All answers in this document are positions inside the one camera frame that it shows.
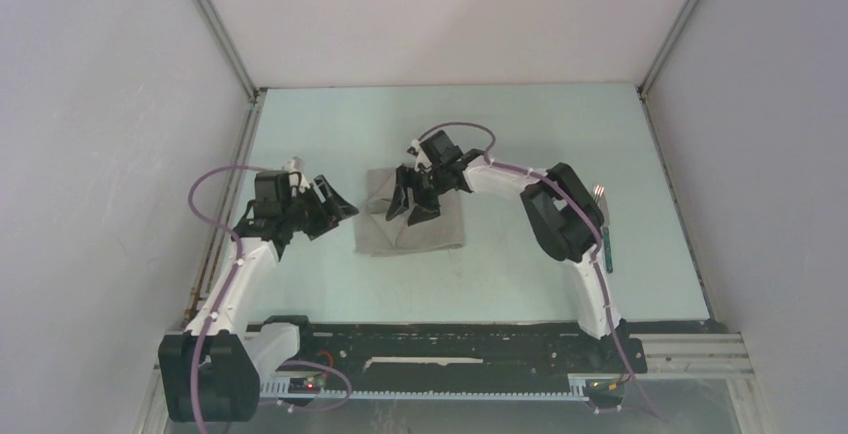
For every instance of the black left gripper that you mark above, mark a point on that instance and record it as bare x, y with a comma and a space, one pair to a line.
327, 219

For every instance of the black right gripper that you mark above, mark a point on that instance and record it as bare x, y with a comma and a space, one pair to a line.
403, 180

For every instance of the grey cloth napkin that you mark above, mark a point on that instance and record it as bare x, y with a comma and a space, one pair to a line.
377, 237

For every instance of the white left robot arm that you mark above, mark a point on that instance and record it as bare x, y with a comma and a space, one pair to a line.
211, 371

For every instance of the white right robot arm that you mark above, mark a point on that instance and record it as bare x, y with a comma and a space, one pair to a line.
565, 218

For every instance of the left small circuit board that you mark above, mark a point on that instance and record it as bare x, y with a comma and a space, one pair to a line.
306, 385

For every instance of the small circuit board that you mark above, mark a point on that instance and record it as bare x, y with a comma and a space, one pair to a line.
604, 387
306, 385

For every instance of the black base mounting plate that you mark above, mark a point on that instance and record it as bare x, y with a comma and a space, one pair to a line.
487, 380

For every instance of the right small circuit board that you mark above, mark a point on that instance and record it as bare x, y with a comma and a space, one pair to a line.
604, 387

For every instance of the fork with pink handle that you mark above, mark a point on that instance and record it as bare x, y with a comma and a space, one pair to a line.
598, 194

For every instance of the white slotted cable duct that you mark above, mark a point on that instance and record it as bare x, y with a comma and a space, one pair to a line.
283, 388

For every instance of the knife with teal handle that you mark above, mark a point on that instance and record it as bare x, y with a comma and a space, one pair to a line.
606, 235

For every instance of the left aluminium frame post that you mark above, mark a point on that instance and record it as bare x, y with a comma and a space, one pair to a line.
211, 17

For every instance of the aluminium frame post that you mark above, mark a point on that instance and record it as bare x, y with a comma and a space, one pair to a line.
681, 21
211, 17

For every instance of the right aluminium frame post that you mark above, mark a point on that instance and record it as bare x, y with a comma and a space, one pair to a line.
681, 21

